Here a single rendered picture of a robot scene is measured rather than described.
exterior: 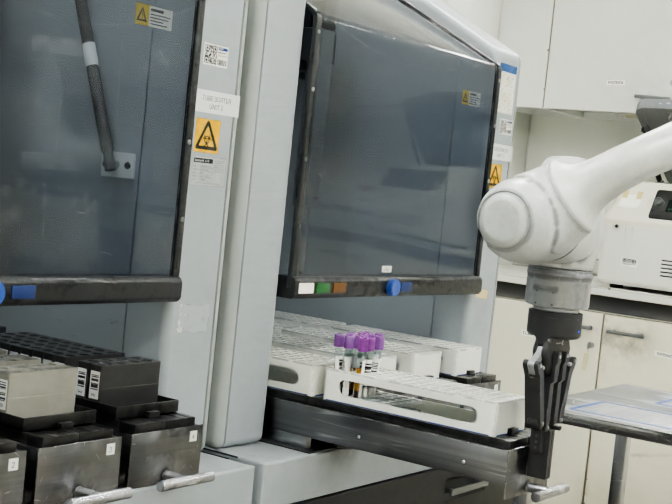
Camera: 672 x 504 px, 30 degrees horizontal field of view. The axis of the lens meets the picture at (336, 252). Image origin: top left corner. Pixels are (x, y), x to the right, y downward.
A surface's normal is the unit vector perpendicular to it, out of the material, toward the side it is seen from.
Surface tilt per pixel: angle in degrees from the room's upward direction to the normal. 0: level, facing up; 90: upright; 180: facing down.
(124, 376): 90
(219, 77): 90
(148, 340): 90
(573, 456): 90
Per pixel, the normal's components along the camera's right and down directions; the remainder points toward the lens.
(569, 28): -0.57, -0.01
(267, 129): 0.81, 0.11
